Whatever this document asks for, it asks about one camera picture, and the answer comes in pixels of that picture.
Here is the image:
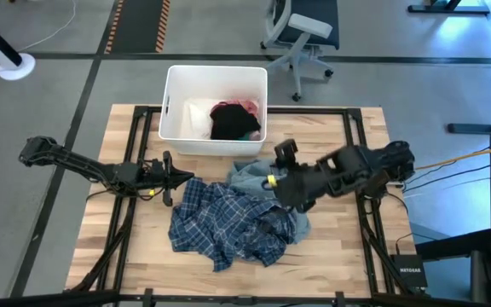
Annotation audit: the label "black floor cables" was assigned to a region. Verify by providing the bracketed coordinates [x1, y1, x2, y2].
[401, 164, 491, 194]

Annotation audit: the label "white pole stand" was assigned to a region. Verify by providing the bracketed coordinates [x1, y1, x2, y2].
[0, 8, 37, 81]

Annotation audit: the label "black desk foot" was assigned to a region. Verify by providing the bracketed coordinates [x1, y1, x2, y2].
[407, 0, 490, 14]

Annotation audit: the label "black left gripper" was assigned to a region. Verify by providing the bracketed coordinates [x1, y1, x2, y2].
[142, 150, 196, 208]

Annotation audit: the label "white and navy office chair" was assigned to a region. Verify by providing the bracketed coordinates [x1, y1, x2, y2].
[260, 0, 340, 102]

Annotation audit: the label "black desk frame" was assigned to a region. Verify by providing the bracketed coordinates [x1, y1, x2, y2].
[413, 113, 491, 307]

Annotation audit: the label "white garment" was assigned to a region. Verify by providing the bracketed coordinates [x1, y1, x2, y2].
[180, 98, 229, 140]

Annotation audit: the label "light blue jeans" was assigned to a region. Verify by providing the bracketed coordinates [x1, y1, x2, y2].
[227, 158, 313, 245]

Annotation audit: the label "black garment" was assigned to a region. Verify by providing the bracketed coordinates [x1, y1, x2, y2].
[210, 103, 263, 141]

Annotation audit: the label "black metal table frame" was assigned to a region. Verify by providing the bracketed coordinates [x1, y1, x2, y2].
[64, 105, 425, 307]

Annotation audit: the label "white floor cable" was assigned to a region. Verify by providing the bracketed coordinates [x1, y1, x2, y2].
[17, 0, 78, 52]

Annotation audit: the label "black Netgear network switch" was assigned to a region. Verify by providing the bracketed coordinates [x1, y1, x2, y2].
[389, 254, 429, 289]

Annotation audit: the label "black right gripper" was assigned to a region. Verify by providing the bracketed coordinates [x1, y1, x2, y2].
[264, 139, 319, 214]

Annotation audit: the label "yellow cable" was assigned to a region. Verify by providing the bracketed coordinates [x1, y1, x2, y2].
[413, 143, 491, 171]

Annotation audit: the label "white plastic laundry bin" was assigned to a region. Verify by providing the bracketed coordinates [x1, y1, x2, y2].
[158, 64, 269, 157]

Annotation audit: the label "red garment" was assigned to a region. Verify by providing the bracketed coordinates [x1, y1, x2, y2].
[210, 99, 260, 117]

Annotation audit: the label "blue plaid shirt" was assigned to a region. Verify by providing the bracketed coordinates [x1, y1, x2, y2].
[167, 177, 300, 273]

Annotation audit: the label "black hazard striped floor mat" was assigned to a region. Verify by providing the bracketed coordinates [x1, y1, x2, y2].
[103, 0, 172, 55]

